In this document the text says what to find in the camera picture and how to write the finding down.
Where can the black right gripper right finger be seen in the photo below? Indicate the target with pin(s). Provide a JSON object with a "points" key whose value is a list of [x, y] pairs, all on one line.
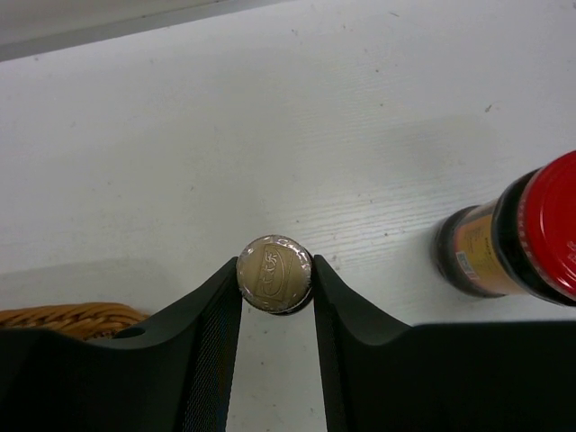
{"points": [[380, 374]]}

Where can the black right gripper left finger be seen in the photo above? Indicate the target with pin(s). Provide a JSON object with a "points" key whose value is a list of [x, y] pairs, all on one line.
{"points": [[171, 372]]}

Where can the yellow label brown bottle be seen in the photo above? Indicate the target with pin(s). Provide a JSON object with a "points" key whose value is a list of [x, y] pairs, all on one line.
{"points": [[274, 275]]}

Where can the red cap dark sauce jar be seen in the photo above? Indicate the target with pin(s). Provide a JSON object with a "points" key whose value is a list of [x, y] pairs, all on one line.
{"points": [[522, 243]]}

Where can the brown wicker divided basket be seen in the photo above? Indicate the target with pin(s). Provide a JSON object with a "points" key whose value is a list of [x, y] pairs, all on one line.
{"points": [[85, 321]]}

